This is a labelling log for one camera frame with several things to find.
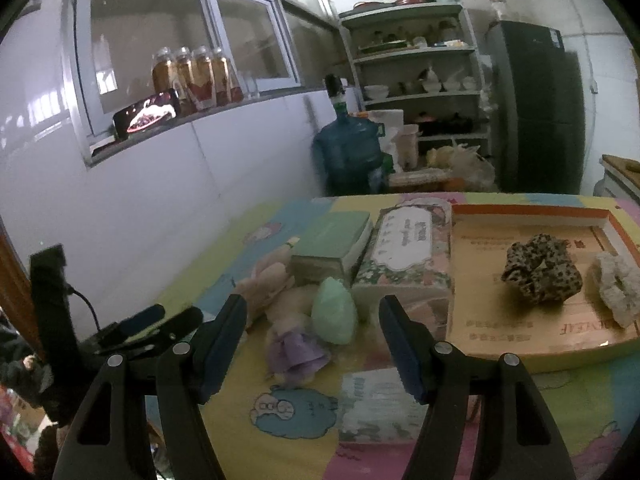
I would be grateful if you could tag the green packet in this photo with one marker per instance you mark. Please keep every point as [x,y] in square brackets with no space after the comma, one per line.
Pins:
[382,172]

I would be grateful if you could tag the green rectangular pack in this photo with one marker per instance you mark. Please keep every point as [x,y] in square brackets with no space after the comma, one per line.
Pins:
[330,240]

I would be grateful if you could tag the wooden board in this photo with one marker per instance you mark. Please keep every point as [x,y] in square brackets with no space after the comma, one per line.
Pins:
[622,162]

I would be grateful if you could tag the pink plastic container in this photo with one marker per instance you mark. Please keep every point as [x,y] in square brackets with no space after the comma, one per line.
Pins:
[407,147]

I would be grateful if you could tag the black water pump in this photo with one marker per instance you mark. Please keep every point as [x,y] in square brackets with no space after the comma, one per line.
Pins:
[336,92]

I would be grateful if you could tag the dark refrigerator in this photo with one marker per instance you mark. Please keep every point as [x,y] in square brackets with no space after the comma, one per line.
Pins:
[540,110]

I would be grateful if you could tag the small white tissue packet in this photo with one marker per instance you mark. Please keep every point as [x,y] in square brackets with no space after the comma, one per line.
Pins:
[370,405]

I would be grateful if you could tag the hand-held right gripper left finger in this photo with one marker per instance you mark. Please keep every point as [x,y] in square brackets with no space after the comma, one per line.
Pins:
[225,345]

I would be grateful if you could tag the mint green fabric pouch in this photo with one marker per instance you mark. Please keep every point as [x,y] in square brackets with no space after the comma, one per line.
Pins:
[334,312]

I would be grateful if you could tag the large floral tissue pack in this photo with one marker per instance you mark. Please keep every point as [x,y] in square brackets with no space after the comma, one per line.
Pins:
[400,250]

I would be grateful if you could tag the leopard print scrunchie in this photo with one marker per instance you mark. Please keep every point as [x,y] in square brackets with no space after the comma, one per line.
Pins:
[542,270]

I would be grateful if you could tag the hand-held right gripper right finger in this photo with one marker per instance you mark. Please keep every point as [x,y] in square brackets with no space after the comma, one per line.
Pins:
[402,350]

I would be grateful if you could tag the white fluffy scrunchie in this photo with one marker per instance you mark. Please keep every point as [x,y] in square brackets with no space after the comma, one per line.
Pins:
[617,285]

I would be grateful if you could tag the glass jar with red lid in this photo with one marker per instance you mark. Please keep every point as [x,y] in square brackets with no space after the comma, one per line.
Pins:
[496,7]

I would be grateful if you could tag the translucent plastic bag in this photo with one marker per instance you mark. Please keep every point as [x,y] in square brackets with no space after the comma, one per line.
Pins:
[467,165]

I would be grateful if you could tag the blue water jug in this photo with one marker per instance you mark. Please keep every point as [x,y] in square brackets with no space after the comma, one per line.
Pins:
[347,152]

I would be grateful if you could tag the purple fabric flower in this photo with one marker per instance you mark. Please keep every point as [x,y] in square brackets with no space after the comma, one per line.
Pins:
[297,355]

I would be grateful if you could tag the white shelf unit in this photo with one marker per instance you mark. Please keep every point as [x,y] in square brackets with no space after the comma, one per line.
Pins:
[415,52]

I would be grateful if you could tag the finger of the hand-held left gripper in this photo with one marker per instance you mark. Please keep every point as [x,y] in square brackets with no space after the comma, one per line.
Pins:
[142,317]
[180,322]

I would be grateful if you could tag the orange-edged cardboard tray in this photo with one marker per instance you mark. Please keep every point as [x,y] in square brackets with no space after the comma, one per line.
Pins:
[480,285]

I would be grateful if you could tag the sliding glass window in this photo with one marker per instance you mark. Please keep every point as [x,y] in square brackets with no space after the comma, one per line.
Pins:
[150,25]

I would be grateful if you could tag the beige plush rabbit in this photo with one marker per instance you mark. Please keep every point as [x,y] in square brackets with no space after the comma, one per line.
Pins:
[270,280]

